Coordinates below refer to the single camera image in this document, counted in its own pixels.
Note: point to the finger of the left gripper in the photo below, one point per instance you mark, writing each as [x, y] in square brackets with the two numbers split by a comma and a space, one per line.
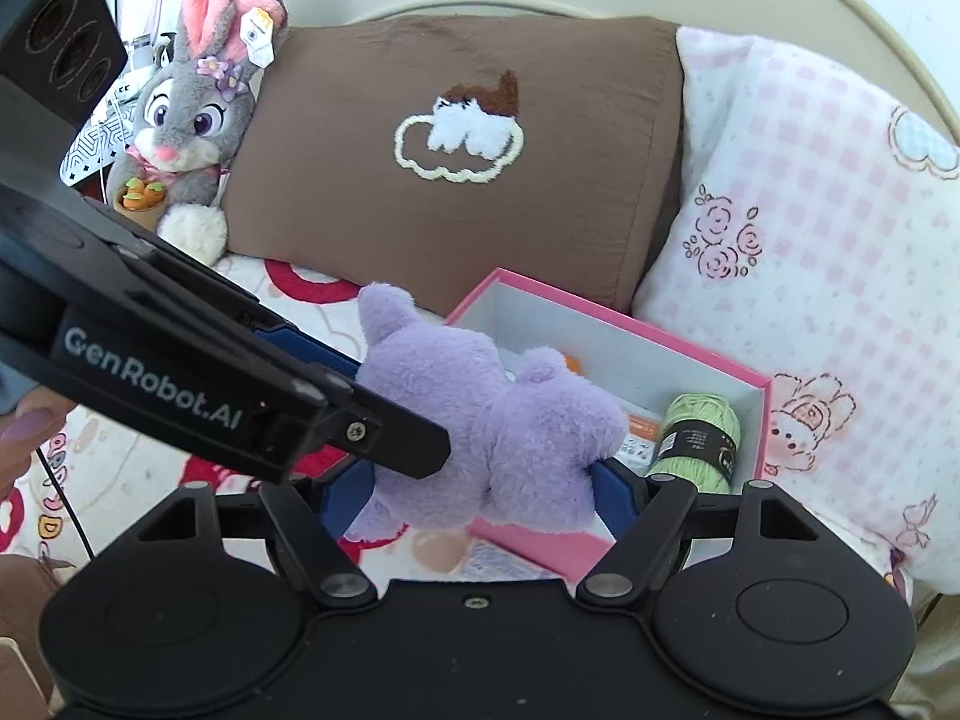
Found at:
[373, 427]
[296, 343]

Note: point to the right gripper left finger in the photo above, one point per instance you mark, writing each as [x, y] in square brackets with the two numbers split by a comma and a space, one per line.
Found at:
[308, 518]

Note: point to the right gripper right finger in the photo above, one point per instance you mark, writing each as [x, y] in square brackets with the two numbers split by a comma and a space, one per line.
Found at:
[646, 517]

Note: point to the clear dental floss box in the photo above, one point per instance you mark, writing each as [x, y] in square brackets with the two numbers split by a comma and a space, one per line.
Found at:
[639, 443]

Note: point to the green yarn ball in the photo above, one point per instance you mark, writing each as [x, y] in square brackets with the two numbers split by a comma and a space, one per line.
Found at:
[699, 442]

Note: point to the purple plush toy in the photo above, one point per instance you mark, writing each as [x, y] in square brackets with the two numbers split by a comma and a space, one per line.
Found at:
[522, 442]

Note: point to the small white tissue pack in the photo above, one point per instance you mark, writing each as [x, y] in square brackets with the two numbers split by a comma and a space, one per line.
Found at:
[484, 561]

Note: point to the person's left hand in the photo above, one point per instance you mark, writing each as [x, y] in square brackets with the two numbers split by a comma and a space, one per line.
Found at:
[38, 416]

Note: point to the pink cardboard box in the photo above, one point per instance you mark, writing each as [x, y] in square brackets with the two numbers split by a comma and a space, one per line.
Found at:
[641, 366]

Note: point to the grey bunny plush toy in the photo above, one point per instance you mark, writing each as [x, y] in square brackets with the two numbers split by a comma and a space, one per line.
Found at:
[190, 121]

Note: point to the brown embroidered pillow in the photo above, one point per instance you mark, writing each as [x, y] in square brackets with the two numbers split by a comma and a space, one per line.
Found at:
[427, 151]

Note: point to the pink checked pillow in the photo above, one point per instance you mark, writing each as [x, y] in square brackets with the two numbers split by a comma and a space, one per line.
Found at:
[817, 244]

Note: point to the beige satin curtain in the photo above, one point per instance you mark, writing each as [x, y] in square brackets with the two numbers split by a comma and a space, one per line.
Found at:
[930, 688]

